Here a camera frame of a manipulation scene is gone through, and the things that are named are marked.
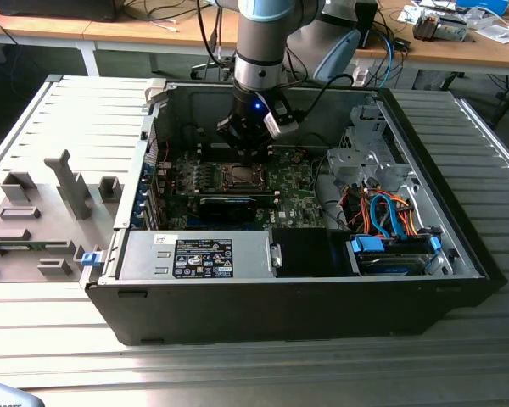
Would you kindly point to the green motherboard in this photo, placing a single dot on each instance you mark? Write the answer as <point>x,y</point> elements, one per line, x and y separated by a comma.
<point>297,199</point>

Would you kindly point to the black plastic shroud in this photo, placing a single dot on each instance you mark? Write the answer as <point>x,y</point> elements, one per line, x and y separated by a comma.
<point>305,254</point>

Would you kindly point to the blue plastic latch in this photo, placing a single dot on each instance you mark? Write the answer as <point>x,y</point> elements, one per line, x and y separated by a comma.
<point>91,259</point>

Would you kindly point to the grey metal device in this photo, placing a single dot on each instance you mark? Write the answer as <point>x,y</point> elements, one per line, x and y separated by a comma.
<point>441,27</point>

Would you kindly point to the hard disk in blue carrier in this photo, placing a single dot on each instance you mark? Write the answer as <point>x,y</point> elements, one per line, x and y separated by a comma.
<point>386,265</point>

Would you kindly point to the small white box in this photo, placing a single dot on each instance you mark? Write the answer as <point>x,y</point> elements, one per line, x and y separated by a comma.
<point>360,78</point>

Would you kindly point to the CPU socket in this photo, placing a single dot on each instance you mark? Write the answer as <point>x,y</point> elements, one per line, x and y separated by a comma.
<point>225,187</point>

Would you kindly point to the black box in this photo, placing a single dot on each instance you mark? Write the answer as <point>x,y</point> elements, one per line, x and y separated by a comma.
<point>46,10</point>

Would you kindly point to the silver CPU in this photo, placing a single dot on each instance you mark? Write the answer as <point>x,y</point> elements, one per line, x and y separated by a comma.
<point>248,176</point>

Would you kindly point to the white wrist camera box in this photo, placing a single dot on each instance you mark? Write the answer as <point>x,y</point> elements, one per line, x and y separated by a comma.
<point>282,120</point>

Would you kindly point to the silver metal drive cage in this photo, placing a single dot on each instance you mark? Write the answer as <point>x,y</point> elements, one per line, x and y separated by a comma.
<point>348,163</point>

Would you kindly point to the blue box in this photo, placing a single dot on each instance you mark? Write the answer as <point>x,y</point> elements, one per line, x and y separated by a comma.
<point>483,5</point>

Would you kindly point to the grey parts rack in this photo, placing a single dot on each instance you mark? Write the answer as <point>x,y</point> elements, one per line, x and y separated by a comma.
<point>46,220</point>

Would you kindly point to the silver power supply box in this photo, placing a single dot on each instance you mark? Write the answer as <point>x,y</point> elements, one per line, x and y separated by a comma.
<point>254,254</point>

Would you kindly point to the pale blue teach pendant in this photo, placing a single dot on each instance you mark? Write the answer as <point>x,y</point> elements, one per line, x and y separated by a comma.
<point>4,394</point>

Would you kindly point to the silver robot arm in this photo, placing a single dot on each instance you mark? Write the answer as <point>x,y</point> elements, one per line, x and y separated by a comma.
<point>258,42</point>

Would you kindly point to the black PC case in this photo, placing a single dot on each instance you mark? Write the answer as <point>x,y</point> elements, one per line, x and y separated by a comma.
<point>280,313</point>

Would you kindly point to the white papers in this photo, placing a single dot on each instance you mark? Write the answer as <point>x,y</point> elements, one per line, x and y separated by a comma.
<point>498,31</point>

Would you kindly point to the wooden desk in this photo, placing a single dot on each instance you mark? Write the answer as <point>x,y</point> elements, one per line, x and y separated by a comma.
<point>110,29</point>
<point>449,53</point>

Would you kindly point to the green RAM stick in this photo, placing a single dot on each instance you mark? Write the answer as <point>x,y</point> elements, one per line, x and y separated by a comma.
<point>12,246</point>

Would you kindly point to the round coin battery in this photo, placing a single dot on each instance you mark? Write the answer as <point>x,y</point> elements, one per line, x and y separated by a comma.
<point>296,157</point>

